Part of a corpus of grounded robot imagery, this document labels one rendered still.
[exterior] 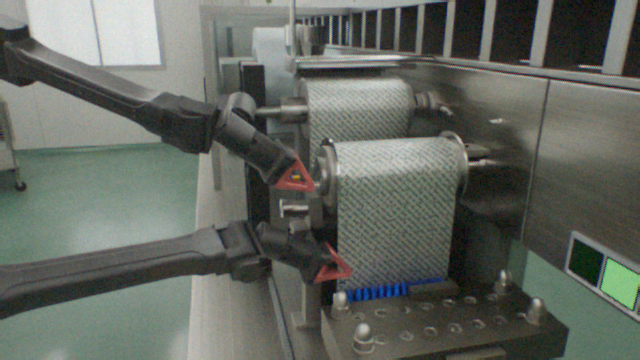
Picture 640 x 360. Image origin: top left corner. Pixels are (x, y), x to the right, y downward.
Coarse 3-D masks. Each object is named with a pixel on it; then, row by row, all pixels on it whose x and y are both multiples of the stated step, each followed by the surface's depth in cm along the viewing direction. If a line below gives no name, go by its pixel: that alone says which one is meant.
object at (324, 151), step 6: (324, 150) 83; (330, 150) 82; (456, 150) 86; (318, 156) 88; (324, 156) 83; (330, 156) 80; (456, 156) 85; (330, 162) 80; (330, 168) 80; (330, 174) 80; (330, 180) 80; (456, 180) 86; (330, 186) 81; (456, 186) 87; (330, 192) 81; (324, 198) 86; (330, 198) 81; (330, 204) 83
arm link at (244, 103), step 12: (228, 96) 82; (240, 96) 80; (180, 108) 71; (192, 108) 71; (204, 108) 72; (216, 108) 76; (240, 108) 77; (252, 108) 80; (216, 120) 79; (252, 120) 79
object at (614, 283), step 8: (608, 264) 63; (616, 264) 61; (608, 272) 63; (616, 272) 61; (624, 272) 60; (632, 272) 59; (608, 280) 63; (616, 280) 62; (624, 280) 60; (632, 280) 59; (608, 288) 63; (616, 288) 62; (624, 288) 60; (632, 288) 59; (616, 296) 62; (624, 296) 60; (632, 296) 59; (624, 304) 61; (632, 304) 59
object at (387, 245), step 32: (352, 224) 82; (384, 224) 84; (416, 224) 86; (448, 224) 87; (352, 256) 84; (384, 256) 86; (416, 256) 88; (448, 256) 90; (352, 288) 87; (384, 288) 89
